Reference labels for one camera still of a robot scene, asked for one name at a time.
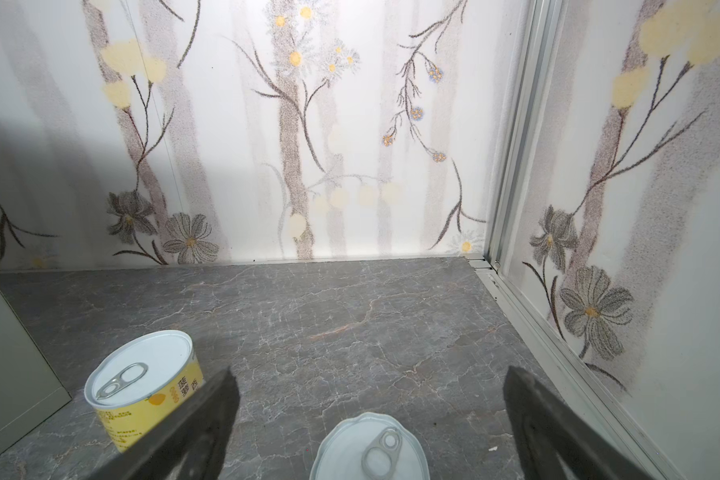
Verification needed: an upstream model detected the pale blue label can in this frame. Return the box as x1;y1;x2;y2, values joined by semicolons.
310;412;430;480

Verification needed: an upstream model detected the aluminium corner frame right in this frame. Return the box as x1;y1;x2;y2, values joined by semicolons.
469;1;682;479

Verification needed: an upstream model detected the grey metal cabinet box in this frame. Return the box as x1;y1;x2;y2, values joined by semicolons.
0;291;71;455

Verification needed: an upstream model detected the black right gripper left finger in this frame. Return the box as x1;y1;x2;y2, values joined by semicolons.
90;369;241;480

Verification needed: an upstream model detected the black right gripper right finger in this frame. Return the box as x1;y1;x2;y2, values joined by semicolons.
503;366;650;479

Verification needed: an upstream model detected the yellow label can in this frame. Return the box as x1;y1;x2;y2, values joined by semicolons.
84;330;205;453

